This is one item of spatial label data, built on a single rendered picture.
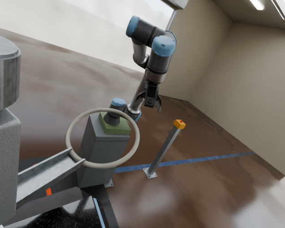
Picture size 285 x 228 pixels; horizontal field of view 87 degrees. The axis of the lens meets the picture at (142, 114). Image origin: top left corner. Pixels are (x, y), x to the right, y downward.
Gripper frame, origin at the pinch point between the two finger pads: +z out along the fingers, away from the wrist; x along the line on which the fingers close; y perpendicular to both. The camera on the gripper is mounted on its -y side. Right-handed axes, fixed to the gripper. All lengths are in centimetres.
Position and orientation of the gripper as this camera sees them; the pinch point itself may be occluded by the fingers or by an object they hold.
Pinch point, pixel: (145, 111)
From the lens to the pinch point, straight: 82.0
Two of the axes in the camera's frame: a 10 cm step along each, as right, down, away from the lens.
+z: -1.8, 6.8, 7.1
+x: -9.8, -1.9, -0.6
